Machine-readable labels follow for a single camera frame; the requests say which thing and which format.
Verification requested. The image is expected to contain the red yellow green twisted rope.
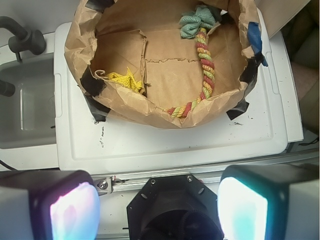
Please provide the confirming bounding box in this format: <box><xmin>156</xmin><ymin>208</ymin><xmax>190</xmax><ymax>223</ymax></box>
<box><xmin>163</xmin><ymin>26</ymin><xmax>216</xmax><ymax>119</ymax></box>

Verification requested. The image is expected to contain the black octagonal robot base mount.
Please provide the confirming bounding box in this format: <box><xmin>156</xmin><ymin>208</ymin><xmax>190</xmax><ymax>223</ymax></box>
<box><xmin>126</xmin><ymin>174</ymin><xmax>225</xmax><ymax>240</ymax></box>

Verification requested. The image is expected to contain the white plastic lid board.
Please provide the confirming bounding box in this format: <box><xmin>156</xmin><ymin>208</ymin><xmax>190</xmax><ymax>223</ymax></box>
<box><xmin>54</xmin><ymin>23</ymin><xmax>304</xmax><ymax>175</ymax></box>

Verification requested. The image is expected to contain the yellow knitted cloth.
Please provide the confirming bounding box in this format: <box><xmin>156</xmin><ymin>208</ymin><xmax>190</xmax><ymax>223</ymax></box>
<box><xmin>106</xmin><ymin>67</ymin><xmax>144</xmax><ymax>94</ymax></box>

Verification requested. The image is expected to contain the grey faucet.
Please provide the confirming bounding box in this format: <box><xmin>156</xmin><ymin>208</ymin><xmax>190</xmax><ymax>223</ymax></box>
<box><xmin>0</xmin><ymin>16</ymin><xmax>47</xmax><ymax>63</ymax></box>

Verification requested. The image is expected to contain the aluminium rail with bracket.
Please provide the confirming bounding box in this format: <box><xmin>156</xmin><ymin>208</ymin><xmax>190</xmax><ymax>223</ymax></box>
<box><xmin>92</xmin><ymin>152</ymin><xmax>320</xmax><ymax>195</ymax></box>

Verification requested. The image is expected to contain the blue tape strip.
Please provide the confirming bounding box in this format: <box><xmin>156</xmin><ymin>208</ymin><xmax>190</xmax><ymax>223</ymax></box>
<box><xmin>247</xmin><ymin>21</ymin><xmax>268</xmax><ymax>67</ymax></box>

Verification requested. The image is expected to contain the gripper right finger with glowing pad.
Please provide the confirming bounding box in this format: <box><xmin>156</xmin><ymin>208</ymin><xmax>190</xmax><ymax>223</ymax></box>
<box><xmin>217</xmin><ymin>163</ymin><xmax>320</xmax><ymax>240</ymax></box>

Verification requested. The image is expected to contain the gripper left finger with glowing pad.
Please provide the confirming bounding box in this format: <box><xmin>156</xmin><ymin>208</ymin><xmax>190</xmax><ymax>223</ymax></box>
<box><xmin>0</xmin><ymin>170</ymin><xmax>100</xmax><ymax>240</ymax></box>

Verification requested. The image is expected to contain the teal knitted cloth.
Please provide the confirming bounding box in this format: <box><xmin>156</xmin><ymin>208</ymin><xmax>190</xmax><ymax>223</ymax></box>
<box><xmin>179</xmin><ymin>5</ymin><xmax>218</xmax><ymax>39</ymax></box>

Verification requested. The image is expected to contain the brown paper bag bin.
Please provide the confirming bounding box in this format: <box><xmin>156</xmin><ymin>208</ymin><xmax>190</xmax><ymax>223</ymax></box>
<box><xmin>64</xmin><ymin>0</ymin><xmax>262</xmax><ymax>129</ymax></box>

